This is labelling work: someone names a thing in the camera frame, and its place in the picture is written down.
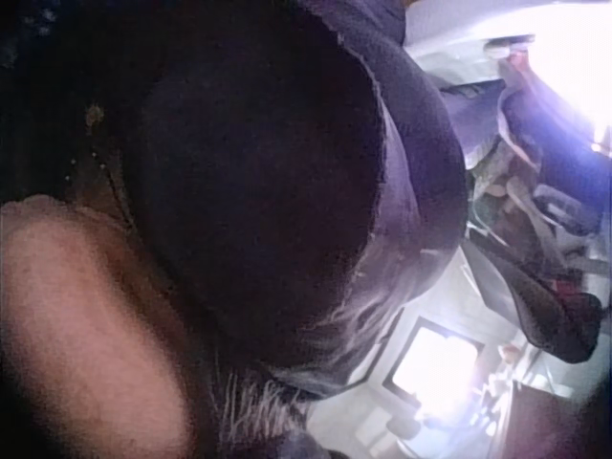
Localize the heap of clothes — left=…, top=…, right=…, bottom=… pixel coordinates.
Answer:
left=448, top=47, right=604, bottom=364

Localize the white window frame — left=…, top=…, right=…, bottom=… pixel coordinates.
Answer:
left=382, top=315, right=484, bottom=407

